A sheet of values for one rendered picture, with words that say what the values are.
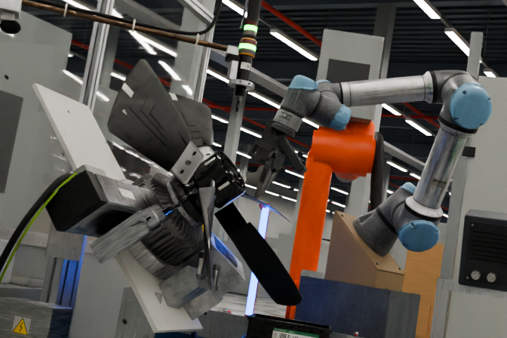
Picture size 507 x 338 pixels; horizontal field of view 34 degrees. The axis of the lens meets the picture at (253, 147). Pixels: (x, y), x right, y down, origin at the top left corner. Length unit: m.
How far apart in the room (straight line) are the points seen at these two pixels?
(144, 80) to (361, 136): 4.33
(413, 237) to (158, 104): 0.96
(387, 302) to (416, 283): 7.59
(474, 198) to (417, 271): 6.38
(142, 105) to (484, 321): 2.25
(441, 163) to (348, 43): 3.76
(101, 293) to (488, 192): 1.73
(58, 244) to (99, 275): 0.97
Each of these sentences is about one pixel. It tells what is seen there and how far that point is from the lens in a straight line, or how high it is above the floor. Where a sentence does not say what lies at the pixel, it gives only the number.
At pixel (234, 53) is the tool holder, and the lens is 2.18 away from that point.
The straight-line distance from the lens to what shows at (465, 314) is 3.79.
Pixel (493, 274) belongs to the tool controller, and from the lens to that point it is 2.29.
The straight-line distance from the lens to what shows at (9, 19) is 2.13.
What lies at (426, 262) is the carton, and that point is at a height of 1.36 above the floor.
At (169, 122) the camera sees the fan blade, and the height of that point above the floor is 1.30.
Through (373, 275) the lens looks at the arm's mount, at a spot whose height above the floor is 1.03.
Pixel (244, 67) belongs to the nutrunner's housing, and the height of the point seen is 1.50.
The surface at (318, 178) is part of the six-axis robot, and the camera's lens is 6.13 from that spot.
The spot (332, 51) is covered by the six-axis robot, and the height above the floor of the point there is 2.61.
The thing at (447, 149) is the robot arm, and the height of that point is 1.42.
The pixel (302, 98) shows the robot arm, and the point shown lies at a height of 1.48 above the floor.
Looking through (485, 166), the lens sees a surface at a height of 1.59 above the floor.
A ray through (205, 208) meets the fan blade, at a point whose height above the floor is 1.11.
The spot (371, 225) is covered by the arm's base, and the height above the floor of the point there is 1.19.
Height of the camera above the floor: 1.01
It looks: 8 degrees up
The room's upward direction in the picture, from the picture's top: 9 degrees clockwise
